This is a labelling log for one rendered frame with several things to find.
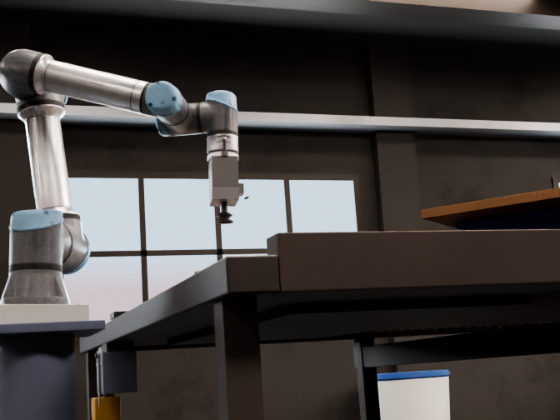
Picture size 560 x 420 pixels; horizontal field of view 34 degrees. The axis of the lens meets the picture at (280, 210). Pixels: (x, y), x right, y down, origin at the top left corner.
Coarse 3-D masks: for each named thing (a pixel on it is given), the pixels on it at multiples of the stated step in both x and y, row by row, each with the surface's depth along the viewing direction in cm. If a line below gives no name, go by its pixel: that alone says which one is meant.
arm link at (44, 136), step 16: (32, 96) 219; (48, 96) 222; (64, 96) 231; (32, 112) 222; (48, 112) 223; (64, 112) 228; (32, 128) 221; (48, 128) 222; (32, 144) 221; (48, 144) 220; (32, 160) 220; (48, 160) 219; (64, 160) 223; (32, 176) 220; (48, 176) 218; (64, 176) 221; (48, 192) 217; (64, 192) 219; (48, 208) 216; (64, 208) 217; (64, 224) 214; (80, 224) 219; (80, 240) 217; (80, 256) 217; (64, 272) 218
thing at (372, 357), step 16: (448, 336) 287; (464, 336) 278; (480, 336) 269; (496, 336) 261; (512, 336) 253; (528, 336) 246; (544, 336) 239; (368, 352) 345; (384, 352) 332; (400, 352) 320; (416, 352) 308; (432, 352) 297; (448, 352) 287; (464, 352) 278; (480, 352) 269; (496, 352) 261; (512, 352) 253; (528, 352) 246; (544, 352) 239
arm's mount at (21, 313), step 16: (0, 304) 188; (16, 304) 189; (32, 304) 190; (48, 304) 191; (64, 304) 192; (80, 304) 193; (0, 320) 187; (16, 320) 188; (32, 320) 189; (48, 320) 190; (64, 320) 191; (80, 320) 192
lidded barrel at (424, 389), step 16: (384, 384) 551; (400, 384) 547; (416, 384) 546; (432, 384) 550; (448, 384) 567; (384, 400) 550; (400, 400) 546; (416, 400) 545; (432, 400) 548; (448, 400) 562; (384, 416) 550; (400, 416) 545; (416, 416) 544; (432, 416) 547; (448, 416) 559
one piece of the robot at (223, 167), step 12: (216, 156) 212; (228, 156) 212; (216, 168) 211; (228, 168) 212; (216, 180) 210; (228, 180) 211; (216, 192) 210; (228, 192) 210; (240, 192) 213; (216, 204) 216; (228, 204) 216
